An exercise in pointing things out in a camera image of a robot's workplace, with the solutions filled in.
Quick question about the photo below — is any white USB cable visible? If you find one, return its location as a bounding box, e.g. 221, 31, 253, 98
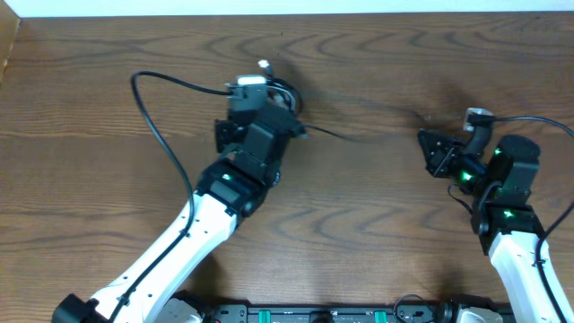
268, 84, 298, 111

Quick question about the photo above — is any black USB cable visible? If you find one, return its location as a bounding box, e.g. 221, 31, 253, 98
257, 59, 373, 144

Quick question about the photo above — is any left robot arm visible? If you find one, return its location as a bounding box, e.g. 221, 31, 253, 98
52, 75, 306, 322

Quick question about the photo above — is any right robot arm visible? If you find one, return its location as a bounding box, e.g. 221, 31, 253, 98
417, 127, 573, 322

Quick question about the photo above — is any right camera cable black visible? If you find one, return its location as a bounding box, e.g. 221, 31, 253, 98
468, 113, 574, 323

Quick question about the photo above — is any camera cable black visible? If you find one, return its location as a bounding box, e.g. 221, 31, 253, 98
108, 70, 232, 323
468, 113, 574, 323

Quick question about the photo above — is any left camera cable black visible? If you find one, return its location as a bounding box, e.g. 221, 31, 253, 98
108, 70, 232, 323

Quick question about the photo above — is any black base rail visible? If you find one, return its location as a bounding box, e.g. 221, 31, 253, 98
156, 291, 512, 323

